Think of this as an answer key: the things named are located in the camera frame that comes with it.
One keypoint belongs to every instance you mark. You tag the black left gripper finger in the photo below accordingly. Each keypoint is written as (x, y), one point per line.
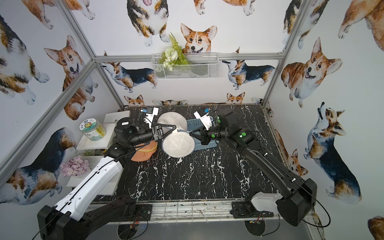
(166, 127)
(165, 134)

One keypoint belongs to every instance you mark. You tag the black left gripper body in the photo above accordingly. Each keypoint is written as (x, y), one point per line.
(155, 133)

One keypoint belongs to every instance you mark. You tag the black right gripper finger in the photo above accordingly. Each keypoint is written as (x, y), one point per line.
(197, 141)
(195, 135)

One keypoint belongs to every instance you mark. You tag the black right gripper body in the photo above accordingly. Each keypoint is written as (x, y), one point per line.
(204, 135)

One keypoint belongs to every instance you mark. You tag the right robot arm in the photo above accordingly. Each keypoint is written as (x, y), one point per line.
(295, 197)

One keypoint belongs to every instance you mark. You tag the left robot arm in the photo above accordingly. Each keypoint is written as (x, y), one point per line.
(69, 218)

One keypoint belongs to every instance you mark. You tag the light blue perforated plastic basket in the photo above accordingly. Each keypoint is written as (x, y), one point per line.
(196, 124)

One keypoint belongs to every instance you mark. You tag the white tiered wooden shelf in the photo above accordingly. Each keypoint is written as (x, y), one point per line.
(84, 144)

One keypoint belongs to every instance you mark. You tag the green labelled round jar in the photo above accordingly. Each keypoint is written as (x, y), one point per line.
(92, 129)

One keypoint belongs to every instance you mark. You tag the green artificial fern plant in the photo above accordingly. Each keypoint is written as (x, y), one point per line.
(173, 56)

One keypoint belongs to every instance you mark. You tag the pink flower bunch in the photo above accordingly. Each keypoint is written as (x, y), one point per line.
(75, 167)

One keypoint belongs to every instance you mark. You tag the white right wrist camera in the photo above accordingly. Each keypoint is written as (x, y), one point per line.
(204, 116)

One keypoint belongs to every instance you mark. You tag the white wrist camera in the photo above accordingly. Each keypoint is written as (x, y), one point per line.
(204, 116)
(150, 113)

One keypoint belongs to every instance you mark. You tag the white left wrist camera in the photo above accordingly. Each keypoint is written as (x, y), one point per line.
(150, 113)

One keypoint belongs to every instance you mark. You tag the white wire wall basket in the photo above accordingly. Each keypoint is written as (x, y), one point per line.
(201, 66)

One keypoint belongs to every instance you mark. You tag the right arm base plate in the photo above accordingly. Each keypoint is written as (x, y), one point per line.
(246, 210)

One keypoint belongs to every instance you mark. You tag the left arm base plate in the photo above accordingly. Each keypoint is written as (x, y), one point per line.
(142, 212)

